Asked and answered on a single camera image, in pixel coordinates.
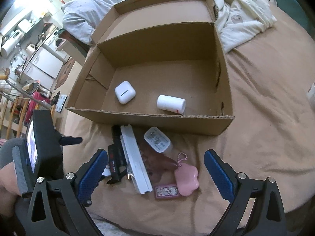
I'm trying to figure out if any brown patterned rug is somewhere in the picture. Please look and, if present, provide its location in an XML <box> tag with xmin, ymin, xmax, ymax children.
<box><xmin>55</xmin><ymin>58</ymin><xmax>75</xmax><ymax>89</ymax></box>

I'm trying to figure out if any wooden chair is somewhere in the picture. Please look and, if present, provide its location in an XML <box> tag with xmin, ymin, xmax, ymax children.
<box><xmin>1</xmin><ymin>93</ymin><xmax>29</xmax><ymax>140</ymax></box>

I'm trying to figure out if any clear pink plastic bag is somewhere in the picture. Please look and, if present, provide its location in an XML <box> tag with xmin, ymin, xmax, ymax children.
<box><xmin>136</xmin><ymin>135</ymin><xmax>178</xmax><ymax>184</ymax></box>

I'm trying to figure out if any red suitcase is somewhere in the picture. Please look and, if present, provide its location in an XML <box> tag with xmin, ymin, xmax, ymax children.
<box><xmin>25</xmin><ymin>92</ymin><xmax>50</xmax><ymax>124</ymax></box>

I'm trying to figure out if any white pill bottle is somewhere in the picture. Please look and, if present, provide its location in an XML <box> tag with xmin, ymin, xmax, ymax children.
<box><xmin>157</xmin><ymin>95</ymin><xmax>186</xmax><ymax>114</ymax></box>

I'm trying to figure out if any white remote case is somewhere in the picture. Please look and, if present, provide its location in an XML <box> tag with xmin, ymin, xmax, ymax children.
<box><xmin>120</xmin><ymin>125</ymin><xmax>153</xmax><ymax>195</ymax></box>

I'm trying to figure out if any white grey duvet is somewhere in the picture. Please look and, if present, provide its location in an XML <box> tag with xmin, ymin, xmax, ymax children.
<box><xmin>61</xmin><ymin>0</ymin><xmax>123</xmax><ymax>46</ymax></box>

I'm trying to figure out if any white earbuds case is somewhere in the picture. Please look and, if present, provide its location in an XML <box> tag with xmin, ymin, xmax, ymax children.
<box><xmin>114</xmin><ymin>81</ymin><xmax>136</xmax><ymax>104</ymax></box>

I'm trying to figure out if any green headboard cushion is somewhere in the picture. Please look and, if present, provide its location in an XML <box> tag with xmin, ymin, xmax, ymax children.
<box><xmin>269</xmin><ymin>0</ymin><xmax>314</xmax><ymax>39</ymax></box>

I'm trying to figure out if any pink rectangular tag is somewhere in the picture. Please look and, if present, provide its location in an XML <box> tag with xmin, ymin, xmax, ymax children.
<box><xmin>154</xmin><ymin>184</ymin><xmax>180</xmax><ymax>199</ymax></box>

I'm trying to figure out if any white power adapter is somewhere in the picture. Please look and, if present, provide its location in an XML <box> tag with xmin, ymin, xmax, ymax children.
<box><xmin>144</xmin><ymin>127</ymin><xmax>173</xmax><ymax>153</ymax></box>

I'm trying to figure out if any cream patterned blanket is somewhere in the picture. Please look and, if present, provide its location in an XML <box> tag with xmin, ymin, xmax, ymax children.
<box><xmin>214</xmin><ymin>0</ymin><xmax>277</xmax><ymax>53</ymax></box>

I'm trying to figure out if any brown cardboard box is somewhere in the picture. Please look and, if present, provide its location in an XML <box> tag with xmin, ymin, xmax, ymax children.
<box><xmin>67</xmin><ymin>0</ymin><xmax>234</xmax><ymax>135</ymax></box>

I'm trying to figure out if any pink paw keychain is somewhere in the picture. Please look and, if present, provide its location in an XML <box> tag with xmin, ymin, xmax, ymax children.
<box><xmin>174</xmin><ymin>152</ymin><xmax>199</xmax><ymax>197</ymax></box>

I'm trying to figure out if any black red lip balm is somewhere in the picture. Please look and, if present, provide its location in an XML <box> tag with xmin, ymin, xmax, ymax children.
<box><xmin>106</xmin><ymin>144</ymin><xmax>127</xmax><ymax>185</ymax></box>

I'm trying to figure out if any black flashlight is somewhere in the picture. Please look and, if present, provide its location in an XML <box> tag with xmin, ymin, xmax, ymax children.
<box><xmin>112</xmin><ymin>125</ymin><xmax>123</xmax><ymax>152</ymax></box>

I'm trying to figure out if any white cabinet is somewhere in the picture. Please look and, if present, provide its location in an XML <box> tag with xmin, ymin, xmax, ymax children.
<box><xmin>20</xmin><ymin>29</ymin><xmax>71</xmax><ymax>89</ymax></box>

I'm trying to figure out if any person's left hand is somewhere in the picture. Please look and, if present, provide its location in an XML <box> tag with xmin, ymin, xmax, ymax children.
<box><xmin>1</xmin><ymin>162</ymin><xmax>21</xmax><ymax>218</ymax></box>

